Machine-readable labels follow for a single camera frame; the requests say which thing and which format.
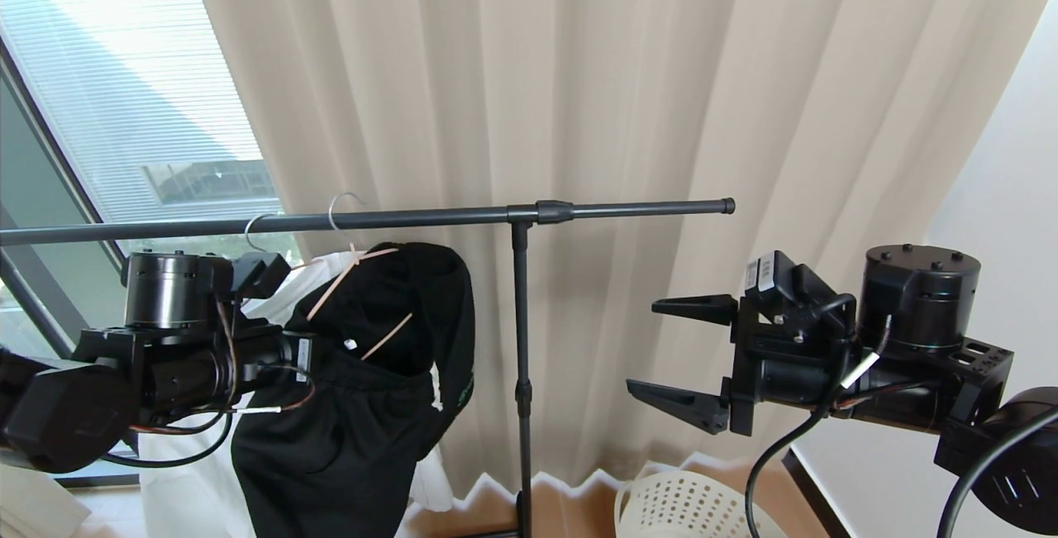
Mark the white laundry basket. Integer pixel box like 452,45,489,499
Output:
613,470,788,538

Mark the black cable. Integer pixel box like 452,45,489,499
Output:
744,293,862,538
938,406,1058,538
101,410,236,469

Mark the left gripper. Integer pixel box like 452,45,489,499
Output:
222,325,317,394

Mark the white printed t-shirt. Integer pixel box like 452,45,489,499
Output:
136,250,455,538

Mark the beige curtain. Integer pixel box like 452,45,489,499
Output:
183,0,1058,514

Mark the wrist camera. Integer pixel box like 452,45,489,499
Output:
230,252,292,301
742,250,858,340

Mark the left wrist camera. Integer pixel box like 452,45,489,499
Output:
230,252,292,301

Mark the black garment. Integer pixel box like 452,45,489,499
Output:
230,241,477,538

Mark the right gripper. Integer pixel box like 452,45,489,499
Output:
625,293,860,438

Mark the window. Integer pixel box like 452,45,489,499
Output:
0,0,303,489

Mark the black clothes rack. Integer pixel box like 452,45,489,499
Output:
0,198,736,538

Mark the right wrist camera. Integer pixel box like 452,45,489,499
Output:
742,250,858,340

